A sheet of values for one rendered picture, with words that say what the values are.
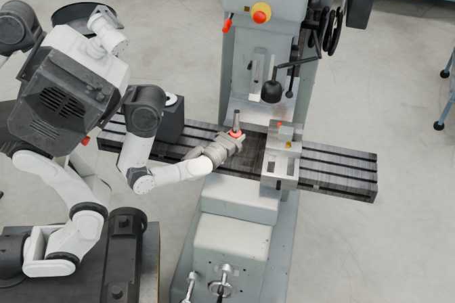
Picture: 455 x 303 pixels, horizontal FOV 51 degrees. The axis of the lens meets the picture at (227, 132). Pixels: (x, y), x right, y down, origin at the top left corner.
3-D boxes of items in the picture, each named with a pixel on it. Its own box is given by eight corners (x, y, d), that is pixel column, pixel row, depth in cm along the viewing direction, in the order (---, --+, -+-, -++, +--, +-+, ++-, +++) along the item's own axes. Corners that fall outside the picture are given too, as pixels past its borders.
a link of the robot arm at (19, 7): (6, 63, 130) (34, 26, 127) (-26, 43, 126) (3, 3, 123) (13, 50, 140) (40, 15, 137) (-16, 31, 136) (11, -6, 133)
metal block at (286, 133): (290, 145, 204) (292, 135, 200) (276, 143, 204) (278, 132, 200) (291, 137, 208) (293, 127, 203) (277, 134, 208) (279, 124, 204)
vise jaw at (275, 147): (300, 159, 200) (301, 152, 197) (264, 153, 201) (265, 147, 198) (300, 149, 204) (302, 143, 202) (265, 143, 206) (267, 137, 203)
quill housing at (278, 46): (281, 105, 182) (294, 32, 160) (228, 96, 184) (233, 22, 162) (287, 76, 196) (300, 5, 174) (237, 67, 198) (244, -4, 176)
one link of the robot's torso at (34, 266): (26, 281, 199) (18, 264, 189) (36, 240, 213) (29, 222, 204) (76, 278, 201) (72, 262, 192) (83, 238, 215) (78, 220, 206)
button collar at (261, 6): (269, 24, 143) (271, 6, 139) (249, 21, 144) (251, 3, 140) (270, 21, 145) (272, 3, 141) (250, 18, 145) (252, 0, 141)
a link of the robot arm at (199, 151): (224, 163, 181) (205, 180, 174) (210, 170, 189) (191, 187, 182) (206, 138, 180) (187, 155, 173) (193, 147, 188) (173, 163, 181)
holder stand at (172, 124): (175, 145, 212) (173, 110, 198) (129, 132, 216) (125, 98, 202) (185, 127, 221) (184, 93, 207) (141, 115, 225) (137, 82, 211)
